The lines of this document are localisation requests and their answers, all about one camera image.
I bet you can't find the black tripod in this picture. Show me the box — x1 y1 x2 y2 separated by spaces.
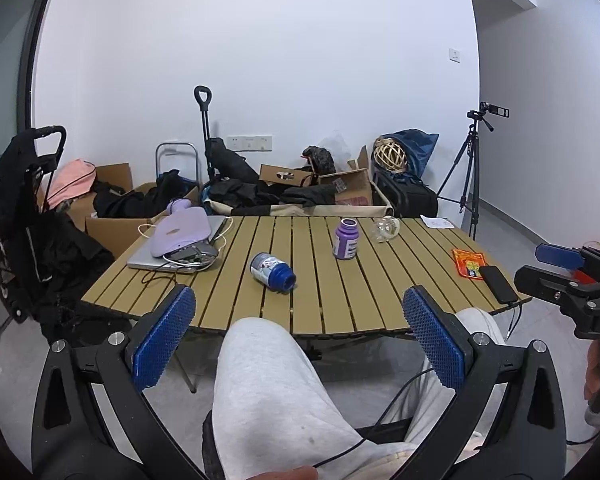
436 110 496 241

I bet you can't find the dark patterned bag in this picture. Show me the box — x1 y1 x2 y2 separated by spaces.
302 145 337 175

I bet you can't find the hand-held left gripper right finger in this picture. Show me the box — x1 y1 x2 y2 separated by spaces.
395 285 567 480

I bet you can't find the black clothes pile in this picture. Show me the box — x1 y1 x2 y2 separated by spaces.
202 137 338 208

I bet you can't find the thin black cable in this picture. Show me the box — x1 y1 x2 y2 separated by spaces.
312 367 436 468

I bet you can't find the small cardboard box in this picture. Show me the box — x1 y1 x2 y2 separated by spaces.
258 163 317 188

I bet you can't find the person's right hand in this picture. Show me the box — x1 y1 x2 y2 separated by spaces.
583 342 600 401

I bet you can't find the clear plastic bag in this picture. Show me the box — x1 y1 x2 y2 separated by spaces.
317 130 353 161

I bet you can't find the purple pill bottle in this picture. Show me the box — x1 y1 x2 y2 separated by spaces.
333 218 359 261

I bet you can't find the large cardboard box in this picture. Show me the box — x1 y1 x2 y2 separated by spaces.
85 182 201 261

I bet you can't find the black phone cable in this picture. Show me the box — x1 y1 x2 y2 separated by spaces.
505 302 523 341

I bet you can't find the white cable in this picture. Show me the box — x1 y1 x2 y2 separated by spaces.
138 216 233 273

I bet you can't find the black stroller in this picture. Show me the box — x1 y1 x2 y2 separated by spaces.
0 126 116 346

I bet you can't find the cardboard box with pink bag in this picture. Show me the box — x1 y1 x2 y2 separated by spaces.
37 162 133 231

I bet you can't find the clear glass cup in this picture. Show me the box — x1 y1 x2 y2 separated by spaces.
371 216 401 244

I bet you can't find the blue bag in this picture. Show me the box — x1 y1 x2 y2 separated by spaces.
380 128 440 181

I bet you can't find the black garment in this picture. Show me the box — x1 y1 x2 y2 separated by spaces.
92 170 198 220

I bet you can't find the silver laptop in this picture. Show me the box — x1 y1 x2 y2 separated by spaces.
127 215 233 273

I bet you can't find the person's left hand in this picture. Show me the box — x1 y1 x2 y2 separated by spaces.
245 465 321 480

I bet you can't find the white wall outlet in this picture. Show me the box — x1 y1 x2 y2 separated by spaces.
227 135 272 152

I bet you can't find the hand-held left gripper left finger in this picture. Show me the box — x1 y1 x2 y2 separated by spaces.
31 284 206 480

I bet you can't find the blue capped bottle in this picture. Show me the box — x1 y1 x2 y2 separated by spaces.
249 252 297 293

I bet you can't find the woven bamboo ball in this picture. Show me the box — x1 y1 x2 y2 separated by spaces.
372 136 406 171

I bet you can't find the folding slatted table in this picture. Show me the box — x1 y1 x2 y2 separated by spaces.
80 215 533 393

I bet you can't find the folding wagon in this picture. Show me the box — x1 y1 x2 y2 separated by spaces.
194 85 396 218

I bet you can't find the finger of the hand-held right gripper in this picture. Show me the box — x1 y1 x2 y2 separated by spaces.
535 243 586 272
514 266 576 306

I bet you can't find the grey power bank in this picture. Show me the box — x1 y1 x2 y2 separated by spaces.
164 242 220 263

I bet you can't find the pink bag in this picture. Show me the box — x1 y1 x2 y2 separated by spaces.
45 158 97 208

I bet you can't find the person's left leg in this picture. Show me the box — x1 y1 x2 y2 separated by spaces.
212 317 416 480

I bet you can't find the open cardboard box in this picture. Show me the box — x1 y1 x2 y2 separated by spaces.
317 146 376 206

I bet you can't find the grey folding trolley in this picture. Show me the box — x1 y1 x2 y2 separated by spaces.
155 142 199 186

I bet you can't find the black backpack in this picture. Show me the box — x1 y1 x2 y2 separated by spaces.
372 170 439 218

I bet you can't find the purple hot water bag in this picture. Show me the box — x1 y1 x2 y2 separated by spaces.
150 199 213 258

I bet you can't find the black phone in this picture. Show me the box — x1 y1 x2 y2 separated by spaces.
480 265 517 305

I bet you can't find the orange snack packet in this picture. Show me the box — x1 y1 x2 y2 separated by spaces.
451 248 488 279

